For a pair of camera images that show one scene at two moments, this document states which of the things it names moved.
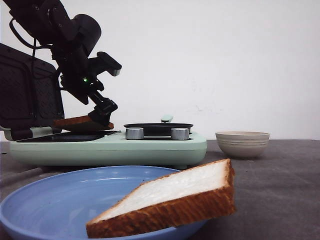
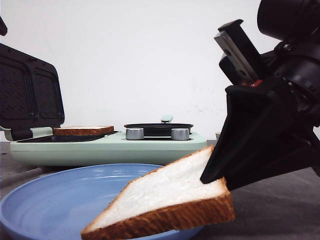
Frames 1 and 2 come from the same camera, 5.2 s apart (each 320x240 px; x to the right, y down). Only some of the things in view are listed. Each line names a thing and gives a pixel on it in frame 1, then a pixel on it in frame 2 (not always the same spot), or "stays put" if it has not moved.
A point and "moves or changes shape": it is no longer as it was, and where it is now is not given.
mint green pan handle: x=166 y=118 stays put
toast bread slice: x=201 y=192 moves or changes shape
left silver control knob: x=134 y=133 stays put
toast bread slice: x=80 y=123 to x=84 y=130
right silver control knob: x=180 y=134 stays put
